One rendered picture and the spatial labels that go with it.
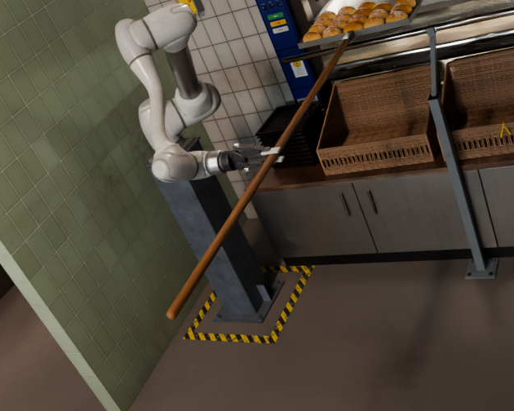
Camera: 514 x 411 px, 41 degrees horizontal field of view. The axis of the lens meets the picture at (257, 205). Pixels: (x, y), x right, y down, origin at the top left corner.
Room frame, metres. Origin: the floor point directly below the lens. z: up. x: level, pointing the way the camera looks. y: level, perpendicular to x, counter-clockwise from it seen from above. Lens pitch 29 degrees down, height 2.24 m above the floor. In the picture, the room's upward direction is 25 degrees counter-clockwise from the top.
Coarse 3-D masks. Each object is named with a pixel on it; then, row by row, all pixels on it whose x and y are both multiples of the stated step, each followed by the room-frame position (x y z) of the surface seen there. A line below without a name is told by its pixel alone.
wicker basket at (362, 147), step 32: (352, 96) 3.33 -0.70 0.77; (384, 96) 3.23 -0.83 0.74; (416, 96) 3.13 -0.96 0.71; (352, 128) 3.32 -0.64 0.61; (384, 128) 3.20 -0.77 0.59; (416, 128) 3.06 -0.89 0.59; (320, 160) 3.01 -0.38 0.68; (352, 160) 2.92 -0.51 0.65; (384, 160) 2.83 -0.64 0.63; (416, 160) 2.75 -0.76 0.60
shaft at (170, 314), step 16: (320, 80) 2.63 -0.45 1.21; (304, 112) 2.44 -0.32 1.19; (288, 128) 2.33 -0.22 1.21; (272, 160) 2.16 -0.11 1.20; (256, 176) 2.08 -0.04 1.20; (240, 208) 1.94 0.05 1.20; (224, 224) 1.88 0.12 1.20; (224, 240) 1.83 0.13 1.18; (208, 256) 1.75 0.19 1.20; (192, 288) 1.65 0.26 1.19; (176, 304) 1.59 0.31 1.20
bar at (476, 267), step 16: (480, 16) 2.62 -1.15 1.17; (496, 16) 2.58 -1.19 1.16; (400, 32) 2.83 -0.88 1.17; (416, 32) 2.77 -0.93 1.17; (432, 32) 2.73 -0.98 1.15; (336, 48) 3.00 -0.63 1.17; (352, 48) 2.95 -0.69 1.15; (432, 48) 2.70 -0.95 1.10; (432, 64) 2.66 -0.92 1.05; (432, 80) 2.62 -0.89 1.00; (432, 96) 2.58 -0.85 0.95; (432, 112) 2.56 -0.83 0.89; (448, 128) 2.57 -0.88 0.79; (448, 144) 2.55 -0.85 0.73; (448, 160) 2.56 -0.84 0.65; (464, 192) 2.55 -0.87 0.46; (464, 208) 2.55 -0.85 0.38; (464, 224) 2.56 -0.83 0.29; (480, 256) 2.55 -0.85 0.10; (480, 272) 2.54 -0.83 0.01
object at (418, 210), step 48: (288, 192) 3.11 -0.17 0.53; (336, 192) 2.96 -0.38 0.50; (384, 192) 2.82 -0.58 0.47; (432, 192) 2.68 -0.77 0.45; (480, 192) 2.56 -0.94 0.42; (288, 240) 3.19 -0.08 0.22; (336, 240) 3.02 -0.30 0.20; (384, 240) 2.87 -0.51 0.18; (432, 240) 2.72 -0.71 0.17; (480, 240) 2.59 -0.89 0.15
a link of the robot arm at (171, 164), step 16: (144, 64) 2.63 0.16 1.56; (144, 80) 2.61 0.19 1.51; (160, 80) 2.61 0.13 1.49; (160, 96) 2.53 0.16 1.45; (160, 112) 2.46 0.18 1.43; (160, 128) 2.38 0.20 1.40; (160, 144) 2.33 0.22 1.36; (176, 144) 2.32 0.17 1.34; (160, 160) 2.24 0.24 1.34; (176, 160) 2.24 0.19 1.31; (192, 160) 2.30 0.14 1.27; (160, 176) 2.22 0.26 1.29; (176, 176) 2.23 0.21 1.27; (192, 176) 2.29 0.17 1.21
